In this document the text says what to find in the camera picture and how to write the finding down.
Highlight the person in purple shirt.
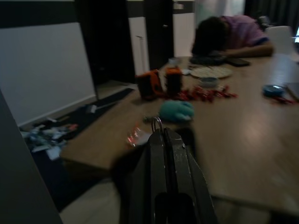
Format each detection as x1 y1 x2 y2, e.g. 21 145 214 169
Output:
191 15 275 58

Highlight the red wrapped candies pile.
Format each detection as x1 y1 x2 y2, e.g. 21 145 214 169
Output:
177 85 238 103

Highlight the white hand brush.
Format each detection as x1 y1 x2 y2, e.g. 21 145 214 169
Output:
85 102 117 115

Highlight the clear plastic wrapper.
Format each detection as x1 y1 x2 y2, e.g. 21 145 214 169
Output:
126 123 152 150

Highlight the round patterned plate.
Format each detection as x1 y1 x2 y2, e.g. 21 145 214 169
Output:
189 66 234 79

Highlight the silver key ring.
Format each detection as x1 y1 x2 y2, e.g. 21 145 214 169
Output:
150 116 164 133

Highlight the scattered paper scraps pile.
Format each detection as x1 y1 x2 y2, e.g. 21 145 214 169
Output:
21 116 79 161

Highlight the white chair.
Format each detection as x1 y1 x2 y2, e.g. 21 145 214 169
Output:
265 25 295 56

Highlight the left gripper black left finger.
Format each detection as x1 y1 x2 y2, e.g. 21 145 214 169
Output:
148 129 169 224

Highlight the black flat pad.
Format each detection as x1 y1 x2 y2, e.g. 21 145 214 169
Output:
189 55 226 66

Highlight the small blue-grey bowl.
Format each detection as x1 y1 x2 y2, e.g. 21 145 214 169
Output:
199 76 220 88

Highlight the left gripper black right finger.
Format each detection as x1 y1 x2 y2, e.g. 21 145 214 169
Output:
164 129 218 224

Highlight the black smartphone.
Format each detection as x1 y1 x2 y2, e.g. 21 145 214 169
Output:
225 58 250 67

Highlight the blue round disc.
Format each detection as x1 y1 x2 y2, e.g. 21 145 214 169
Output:
263 84 287 98

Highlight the teal plush toy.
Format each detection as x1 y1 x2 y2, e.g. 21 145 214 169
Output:
158 99 195 122

